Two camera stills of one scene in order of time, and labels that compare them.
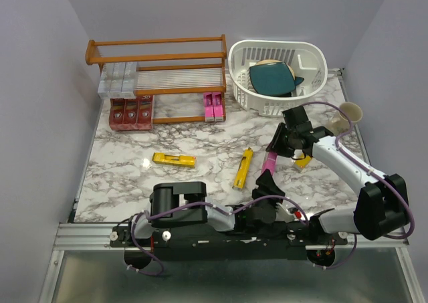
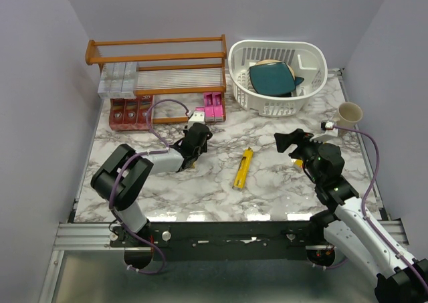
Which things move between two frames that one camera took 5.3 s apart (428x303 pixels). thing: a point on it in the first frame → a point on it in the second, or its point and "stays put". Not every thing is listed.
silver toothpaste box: (105, 79) stays put
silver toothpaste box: (115, 91) stays put
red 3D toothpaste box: (145, 110) stays put
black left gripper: (265, 186) → (204, 148)
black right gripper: (275, 142) → (299, 136)
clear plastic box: (128, 87) stays put
